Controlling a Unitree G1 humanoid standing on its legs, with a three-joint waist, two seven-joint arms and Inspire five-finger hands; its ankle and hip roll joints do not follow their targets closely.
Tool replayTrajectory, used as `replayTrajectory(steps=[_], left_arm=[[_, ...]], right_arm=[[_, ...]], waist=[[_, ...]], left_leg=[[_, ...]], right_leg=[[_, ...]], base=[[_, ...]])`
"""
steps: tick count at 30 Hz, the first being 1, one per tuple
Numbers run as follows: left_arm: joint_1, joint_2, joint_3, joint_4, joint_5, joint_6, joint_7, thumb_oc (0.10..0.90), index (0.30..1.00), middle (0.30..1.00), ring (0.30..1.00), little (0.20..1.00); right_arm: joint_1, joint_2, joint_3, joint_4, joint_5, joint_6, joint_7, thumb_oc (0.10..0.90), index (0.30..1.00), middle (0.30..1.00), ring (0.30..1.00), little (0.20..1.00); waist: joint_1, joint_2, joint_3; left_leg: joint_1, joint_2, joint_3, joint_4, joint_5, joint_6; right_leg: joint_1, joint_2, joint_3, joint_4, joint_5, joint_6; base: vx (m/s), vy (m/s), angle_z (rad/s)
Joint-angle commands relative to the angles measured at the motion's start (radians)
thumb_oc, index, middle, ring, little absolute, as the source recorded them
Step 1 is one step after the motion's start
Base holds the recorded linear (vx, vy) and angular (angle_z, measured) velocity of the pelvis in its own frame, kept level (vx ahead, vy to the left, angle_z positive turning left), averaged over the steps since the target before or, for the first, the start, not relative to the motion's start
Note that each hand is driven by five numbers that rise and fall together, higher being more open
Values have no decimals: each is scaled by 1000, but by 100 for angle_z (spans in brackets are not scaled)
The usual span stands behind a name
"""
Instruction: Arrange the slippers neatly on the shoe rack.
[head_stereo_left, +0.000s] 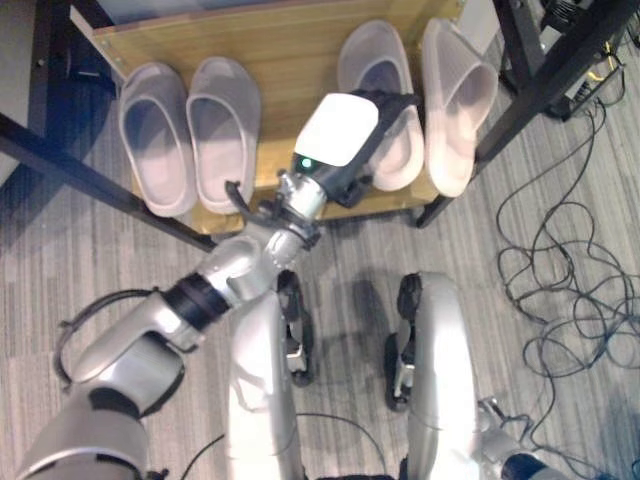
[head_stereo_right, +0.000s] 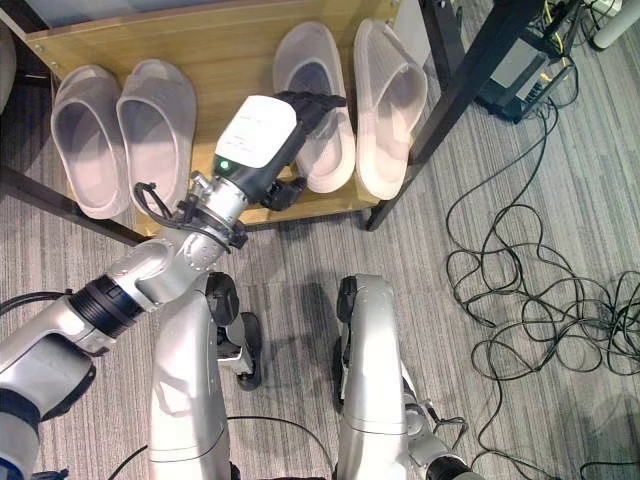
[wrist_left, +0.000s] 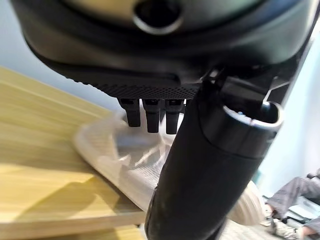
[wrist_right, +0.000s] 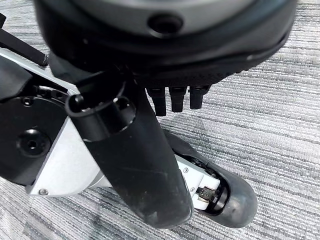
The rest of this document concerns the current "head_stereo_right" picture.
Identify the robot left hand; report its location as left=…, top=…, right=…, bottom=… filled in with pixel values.
left=212, top=90, right=347, bottom=212

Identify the translucent white slipper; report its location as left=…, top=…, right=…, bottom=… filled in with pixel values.
left=49, top=64, right=132, bottom=221
left=115, top=58, right=198, bottom=212
left=272, top=20, right=358, bottom=194
left=353, top=18, right=430, bottom=202

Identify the wooden shoe rack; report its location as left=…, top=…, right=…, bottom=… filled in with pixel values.
left=24, top=0, right=404, bottom=239

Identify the black metal table leg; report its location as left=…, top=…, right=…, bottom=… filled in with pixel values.
left=420, top=0, right=467, bottom=95
left=366, top=0, right=547, bottom=232

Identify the black metal floor bar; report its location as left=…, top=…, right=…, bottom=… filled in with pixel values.
left=0, top=164, right=152, bottom=248

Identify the robot right leg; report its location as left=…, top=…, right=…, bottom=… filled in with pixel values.
left=331, top=273, right=417, bottom=480

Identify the grey rounded object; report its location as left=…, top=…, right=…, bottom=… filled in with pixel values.
left=0, top=23, right=19, bottom=117

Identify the white round stand base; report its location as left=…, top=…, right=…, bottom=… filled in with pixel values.
left=581, top=0, right=640, bottom=52

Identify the black network switch box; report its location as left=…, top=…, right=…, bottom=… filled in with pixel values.
left=475, top=23, right=572, bottom=125

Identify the black robot body cable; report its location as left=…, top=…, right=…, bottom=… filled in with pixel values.
left=106, top=414, right=335, bottom=480

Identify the yellow cable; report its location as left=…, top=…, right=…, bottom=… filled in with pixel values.
left=541, top=0, right=572, bottom=84

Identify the tangled black floor cable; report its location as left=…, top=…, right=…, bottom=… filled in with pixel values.
left=443, top=97, right=640, bottom=480

